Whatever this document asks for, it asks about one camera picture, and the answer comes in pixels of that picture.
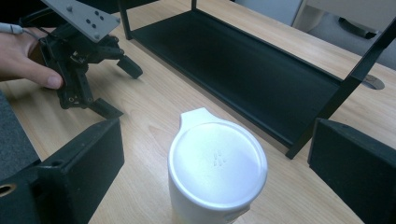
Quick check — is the jar with white lid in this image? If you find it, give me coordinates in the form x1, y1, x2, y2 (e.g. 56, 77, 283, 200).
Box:
166, 106, 269, 224

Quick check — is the grey table cable grommet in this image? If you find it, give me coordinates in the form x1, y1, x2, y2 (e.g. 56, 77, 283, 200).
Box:
361, 74, 386, 91

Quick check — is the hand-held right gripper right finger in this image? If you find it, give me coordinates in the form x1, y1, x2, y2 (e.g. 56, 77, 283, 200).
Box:
307, 117, 396, 224

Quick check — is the dark cabinet handle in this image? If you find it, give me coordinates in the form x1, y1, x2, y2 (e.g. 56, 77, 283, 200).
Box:
337, 16, 380, 40

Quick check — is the left gripper cable with grey plug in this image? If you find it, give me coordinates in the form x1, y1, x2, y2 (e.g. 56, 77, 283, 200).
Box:
0, 21, 43, 41

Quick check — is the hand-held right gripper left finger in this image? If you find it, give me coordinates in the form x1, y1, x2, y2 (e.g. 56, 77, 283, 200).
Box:
36, 117, 126, 224

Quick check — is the black two-tier metal rack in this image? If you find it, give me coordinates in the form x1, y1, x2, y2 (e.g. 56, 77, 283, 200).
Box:
117, 0, 396, 161

